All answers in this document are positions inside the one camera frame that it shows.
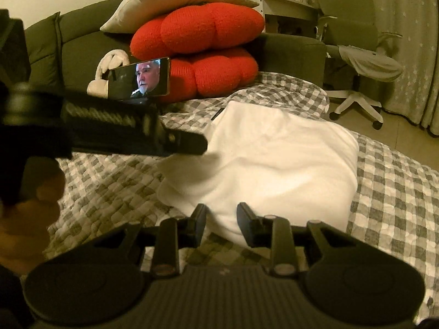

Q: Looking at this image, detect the white Pooh t-shirt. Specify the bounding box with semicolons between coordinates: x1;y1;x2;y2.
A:
157;102;359;245

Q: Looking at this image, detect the person's left hand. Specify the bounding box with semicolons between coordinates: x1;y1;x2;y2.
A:
1;169;66;276

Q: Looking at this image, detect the smartphone playing video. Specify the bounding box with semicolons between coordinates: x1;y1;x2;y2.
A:
108;58;170;101

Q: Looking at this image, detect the white flower plush cushion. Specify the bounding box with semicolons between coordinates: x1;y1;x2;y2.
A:
87;49;130;98

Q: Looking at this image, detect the red knitted cushion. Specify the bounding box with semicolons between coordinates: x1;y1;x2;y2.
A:
130;2;265;103

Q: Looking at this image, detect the grey checkered bed quilt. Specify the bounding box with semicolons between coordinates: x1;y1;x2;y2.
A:
45;72;438;322

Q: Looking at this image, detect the beige pillow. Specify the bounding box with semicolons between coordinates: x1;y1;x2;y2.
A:
99;0;260;34

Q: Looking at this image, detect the white desk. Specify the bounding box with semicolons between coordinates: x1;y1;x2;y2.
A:
253;0;319;38

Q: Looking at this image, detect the grey garment on chair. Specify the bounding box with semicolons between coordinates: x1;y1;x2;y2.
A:
339;45;403;83

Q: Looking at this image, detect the grey office chair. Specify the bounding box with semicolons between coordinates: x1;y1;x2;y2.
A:
316;0;403;130

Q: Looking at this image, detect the grey star curtain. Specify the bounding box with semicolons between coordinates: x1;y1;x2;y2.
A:
373;0;438;135

